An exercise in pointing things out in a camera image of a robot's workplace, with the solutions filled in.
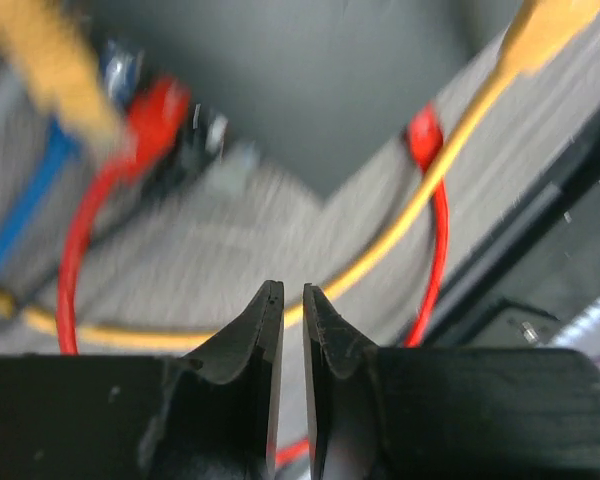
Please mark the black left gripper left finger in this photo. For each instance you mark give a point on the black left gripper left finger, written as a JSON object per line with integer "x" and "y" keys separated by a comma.
{"x": 217, "y": 416}

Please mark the black network switch box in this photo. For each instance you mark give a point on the black network switch box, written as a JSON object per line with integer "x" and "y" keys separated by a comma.
{"x": 320, "y": 86}

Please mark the yellow ethernet cable long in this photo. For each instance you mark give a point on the yellow ethernet cable long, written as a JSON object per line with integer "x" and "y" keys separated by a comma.
{"x": 539, "y": 31}

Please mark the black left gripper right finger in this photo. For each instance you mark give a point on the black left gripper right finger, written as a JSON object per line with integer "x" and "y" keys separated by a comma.
{"x": 344, "y": 411}

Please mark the yellow ethernet cable short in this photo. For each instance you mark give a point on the yellow ethernet cable short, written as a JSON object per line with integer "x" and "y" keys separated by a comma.
{"x": 47, "y": 48}

